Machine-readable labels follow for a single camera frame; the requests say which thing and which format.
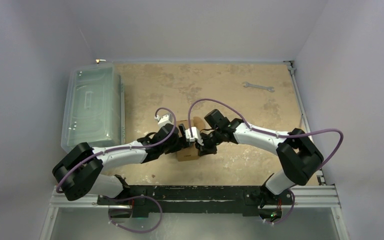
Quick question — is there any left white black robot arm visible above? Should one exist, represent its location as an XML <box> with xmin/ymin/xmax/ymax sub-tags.
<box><xmin>52</xmin><ymin>123</ymin><xmax>191</xmax><ymax>205</ymax></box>

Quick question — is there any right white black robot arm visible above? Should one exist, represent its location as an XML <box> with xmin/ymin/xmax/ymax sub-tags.
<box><xmin>186</xmin><ymin>109</ymin><xmax>324</xmax><ymax>207</ymax></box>

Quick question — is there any silver open-end wrench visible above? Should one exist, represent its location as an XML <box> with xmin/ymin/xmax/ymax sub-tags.
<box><xmin>242</xmin><ymin>81</ymin><xmax>275</xmax><ymax>93</ymax></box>

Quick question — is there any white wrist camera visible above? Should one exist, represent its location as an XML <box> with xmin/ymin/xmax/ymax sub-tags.
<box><xmin>185</xmin><ymin>126</ymin><xmax>202</xmax><ymax>143</ymax></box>
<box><xmin>154</xmin><ymin>113</ymin><xmax>175</xmax><ymax>128</ymax></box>

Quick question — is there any aluminium frame rail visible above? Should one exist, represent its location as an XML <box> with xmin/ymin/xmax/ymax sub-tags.
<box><xmin>40</xmin><ymin>185</ymin><xmax>348</xmax><ymax>240</ymax></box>

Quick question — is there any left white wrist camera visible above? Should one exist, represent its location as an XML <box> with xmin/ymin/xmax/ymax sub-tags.
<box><xmin>154</xmin><ymin>113</ymin><xmax>175</xmax><ymax>128</ymax></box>

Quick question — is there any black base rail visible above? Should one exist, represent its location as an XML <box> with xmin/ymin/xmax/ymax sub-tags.
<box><xmin>97</xmin><ymin>184</ymin><xmax>294</xmax><ymax>220</ymax></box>

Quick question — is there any brown cardboard box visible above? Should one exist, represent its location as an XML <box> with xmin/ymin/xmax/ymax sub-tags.
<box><xmin>175</xmin><ymin>116</ymin><xmax>206</xmax><ymax>162</ymax></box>

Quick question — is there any clear plastic storage bin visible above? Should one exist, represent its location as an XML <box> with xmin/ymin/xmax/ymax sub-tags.
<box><xmin>61</xmin><ymin>63</ymin><xmax>125</xmax><ymax>153</ymax></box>

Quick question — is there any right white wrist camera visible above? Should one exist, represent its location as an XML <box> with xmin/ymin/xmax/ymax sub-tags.
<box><xmin>185</xmin><ymin>126</ymin><xmax>202</xmax><ymax>143</ymax></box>

